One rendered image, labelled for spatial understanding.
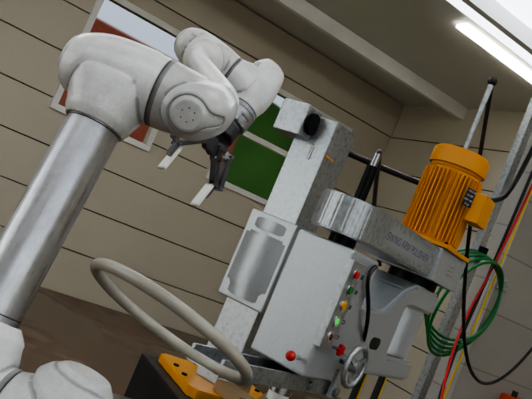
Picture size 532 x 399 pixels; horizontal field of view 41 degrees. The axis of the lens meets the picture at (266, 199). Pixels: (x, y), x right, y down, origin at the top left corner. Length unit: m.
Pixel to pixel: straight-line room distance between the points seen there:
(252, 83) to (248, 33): 7.22
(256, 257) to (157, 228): 5.67
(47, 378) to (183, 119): 0.48
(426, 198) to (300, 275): 0.80
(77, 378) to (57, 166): 0.36
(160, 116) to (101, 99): 0.11
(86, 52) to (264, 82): 0.63
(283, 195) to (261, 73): 1.41
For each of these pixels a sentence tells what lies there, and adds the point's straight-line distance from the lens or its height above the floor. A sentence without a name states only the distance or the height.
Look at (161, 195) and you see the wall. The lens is 8.67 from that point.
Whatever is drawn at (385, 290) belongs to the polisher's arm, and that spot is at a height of 1.44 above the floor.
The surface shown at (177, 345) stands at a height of 1.08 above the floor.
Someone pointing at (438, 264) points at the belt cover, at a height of 1.62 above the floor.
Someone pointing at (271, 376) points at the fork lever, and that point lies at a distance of 2.18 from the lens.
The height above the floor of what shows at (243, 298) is 1.18.
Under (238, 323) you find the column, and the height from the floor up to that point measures 1.07.
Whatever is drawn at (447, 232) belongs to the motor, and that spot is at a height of 1.75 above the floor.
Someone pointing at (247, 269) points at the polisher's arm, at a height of 1.30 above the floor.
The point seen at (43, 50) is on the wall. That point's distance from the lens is 8.18.
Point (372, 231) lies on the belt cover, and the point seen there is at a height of 1.60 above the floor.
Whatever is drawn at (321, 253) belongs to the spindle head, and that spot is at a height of 1.47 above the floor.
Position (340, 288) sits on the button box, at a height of 1.40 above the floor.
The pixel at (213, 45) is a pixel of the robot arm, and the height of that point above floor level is 1.84.
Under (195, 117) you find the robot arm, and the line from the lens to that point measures 1.25.
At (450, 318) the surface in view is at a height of 1.45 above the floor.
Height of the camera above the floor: 1.44
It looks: 3 degrees up
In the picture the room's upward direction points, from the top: 23 degrees clockwise
